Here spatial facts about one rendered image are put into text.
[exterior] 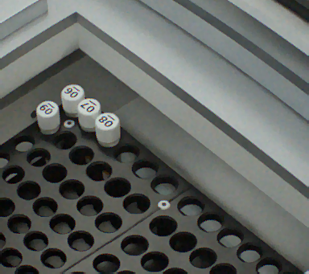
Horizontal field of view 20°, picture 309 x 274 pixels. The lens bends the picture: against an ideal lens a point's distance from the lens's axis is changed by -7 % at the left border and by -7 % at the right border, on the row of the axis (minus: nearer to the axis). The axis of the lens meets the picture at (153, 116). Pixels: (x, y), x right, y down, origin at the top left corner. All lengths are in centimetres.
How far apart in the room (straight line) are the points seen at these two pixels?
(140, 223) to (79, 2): 13
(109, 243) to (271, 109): 10
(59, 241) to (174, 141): 15
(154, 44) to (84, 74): 9
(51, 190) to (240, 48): 12
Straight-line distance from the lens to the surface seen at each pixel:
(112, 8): 48
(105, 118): 47
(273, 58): 43
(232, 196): 53
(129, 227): 44
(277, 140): 42
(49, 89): 53
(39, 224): 45
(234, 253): 43
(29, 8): 48
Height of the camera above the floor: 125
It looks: 46 degrees down
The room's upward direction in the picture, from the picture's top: 3 degrees counter-clockwise
